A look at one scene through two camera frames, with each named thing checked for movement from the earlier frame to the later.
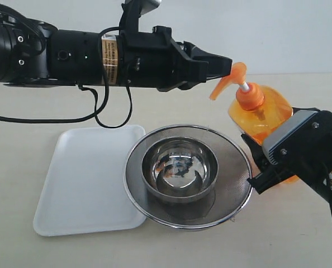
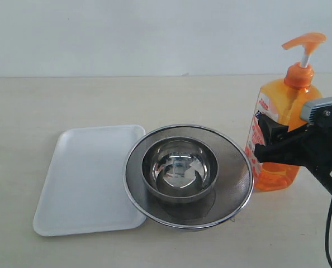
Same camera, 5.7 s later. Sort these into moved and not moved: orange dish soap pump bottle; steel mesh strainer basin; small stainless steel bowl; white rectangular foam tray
Moved: orange dish soap pump bottle
Not moved: steel mesh strainer basin; white rectangular foam tray; small stainless steel bowl
